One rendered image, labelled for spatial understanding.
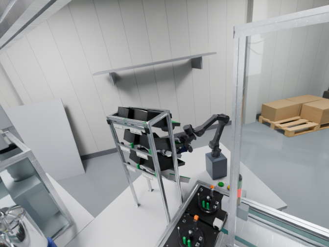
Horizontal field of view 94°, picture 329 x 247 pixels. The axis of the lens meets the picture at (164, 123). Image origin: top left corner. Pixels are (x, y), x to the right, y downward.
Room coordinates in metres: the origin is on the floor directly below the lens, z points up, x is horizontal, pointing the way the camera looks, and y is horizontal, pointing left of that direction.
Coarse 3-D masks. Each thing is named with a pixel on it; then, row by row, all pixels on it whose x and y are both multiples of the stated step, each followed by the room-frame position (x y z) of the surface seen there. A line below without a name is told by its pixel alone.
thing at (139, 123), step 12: (132, 108) 1.00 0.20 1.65; (144, 108) 0.92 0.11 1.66; (120, 120) 0.81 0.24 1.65; (132, 120) 0.76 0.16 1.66; (168, 120) 0.81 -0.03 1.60; (168, 132) 0.81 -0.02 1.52; (120, 156) 0.89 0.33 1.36; (156, 156) 0.68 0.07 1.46; (144, 168) 1.02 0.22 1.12; (156, 168) 0.68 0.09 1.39; (132, 192) 0.89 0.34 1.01; (180, 192) 0.80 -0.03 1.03; (180, 204) 0.81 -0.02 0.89; (168, 216) 0.68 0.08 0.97
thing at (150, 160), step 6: (150, 156) 0.82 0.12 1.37; (162, 156) 0.94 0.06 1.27; (168, 156) 0.98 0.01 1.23; (144, 162) 0.84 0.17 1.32; (150, 162) 0.80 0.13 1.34; (162, 162) 0.77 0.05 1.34; (168, 162) 0.81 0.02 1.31; (180, 162) 0.93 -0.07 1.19; (150, 168) 0.78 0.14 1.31; (162, 168) 0.77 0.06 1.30; (168, 168) 0.80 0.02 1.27
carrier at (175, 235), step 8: (184, 216) 0.66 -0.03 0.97; (176, 224) 0.62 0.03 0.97; (184, 224) 0.61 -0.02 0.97; (192, 224) 0.60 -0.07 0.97; (200, 224) 0.60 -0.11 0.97; (176, 232) 0.57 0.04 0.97; (184, 232) 0.55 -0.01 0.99; (192, 232) 0.53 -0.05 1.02; (200, 232) 0.54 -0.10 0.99; (208, 232) 0.54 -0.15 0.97; (216, 232) 0.54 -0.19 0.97; (168, 240) 0.54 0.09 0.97; (176, 240) 0.53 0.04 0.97; (184, 240) 0.49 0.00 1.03; (192, 240) 0.51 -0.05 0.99; (200, 240) 0.49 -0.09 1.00; (208, 240) 0.50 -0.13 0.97; (216, 240) 0.50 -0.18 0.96
